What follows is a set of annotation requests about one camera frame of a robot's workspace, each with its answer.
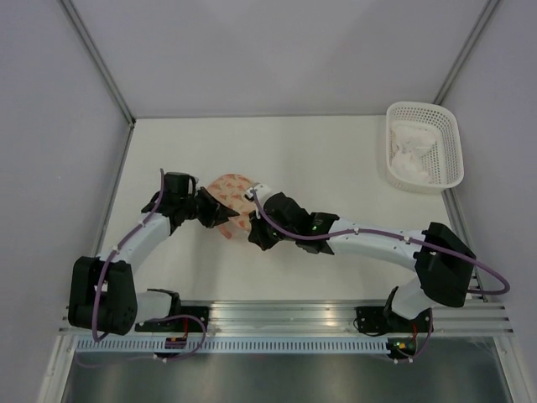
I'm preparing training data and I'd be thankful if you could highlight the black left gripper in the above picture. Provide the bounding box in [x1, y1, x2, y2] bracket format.
[180, 187, 238, 229]

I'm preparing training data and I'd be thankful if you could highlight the floral mesh laundry bag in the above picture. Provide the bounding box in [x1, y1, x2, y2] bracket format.
[207, 174, 255, 239]

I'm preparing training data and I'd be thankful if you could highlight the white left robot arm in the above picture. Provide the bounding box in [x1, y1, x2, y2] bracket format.
[68, 172, 239, 343]

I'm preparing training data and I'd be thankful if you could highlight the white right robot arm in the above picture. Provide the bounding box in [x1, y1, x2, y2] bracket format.
[246, 186, 475, 332]

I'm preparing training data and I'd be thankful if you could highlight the white bra in basket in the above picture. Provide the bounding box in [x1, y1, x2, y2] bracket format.
[391, 121, 436, 183]

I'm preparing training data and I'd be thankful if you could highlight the white perforated plastic basket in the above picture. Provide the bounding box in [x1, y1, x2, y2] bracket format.
[379, 102, 464, 194]

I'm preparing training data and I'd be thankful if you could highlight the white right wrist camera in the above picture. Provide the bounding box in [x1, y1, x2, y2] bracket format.
[244, 183, 274, 202]

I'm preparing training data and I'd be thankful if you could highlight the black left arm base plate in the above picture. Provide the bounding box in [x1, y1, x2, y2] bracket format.
[135, 306, 210, 334]

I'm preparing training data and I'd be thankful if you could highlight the white slotted cable duct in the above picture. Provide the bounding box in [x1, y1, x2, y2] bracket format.
[76, 336, 388, 354]

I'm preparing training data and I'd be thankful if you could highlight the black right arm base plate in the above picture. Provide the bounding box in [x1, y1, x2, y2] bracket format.
[353, 306, 430, 337]

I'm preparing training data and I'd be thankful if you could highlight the aluminium mounting rail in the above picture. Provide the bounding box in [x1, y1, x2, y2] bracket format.
[58, 298, 515, 336]

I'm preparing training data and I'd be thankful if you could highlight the left aluminium frame post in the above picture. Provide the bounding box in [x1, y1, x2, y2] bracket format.
[58, 0, 136, 128]

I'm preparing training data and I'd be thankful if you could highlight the aluminium frame post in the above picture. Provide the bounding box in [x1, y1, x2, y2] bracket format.
[432, 0, 503, 105]
[58, 0, 136, 128]

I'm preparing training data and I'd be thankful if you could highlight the right aluminium frame post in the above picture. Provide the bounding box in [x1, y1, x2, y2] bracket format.
[432, 0, 503, 105]

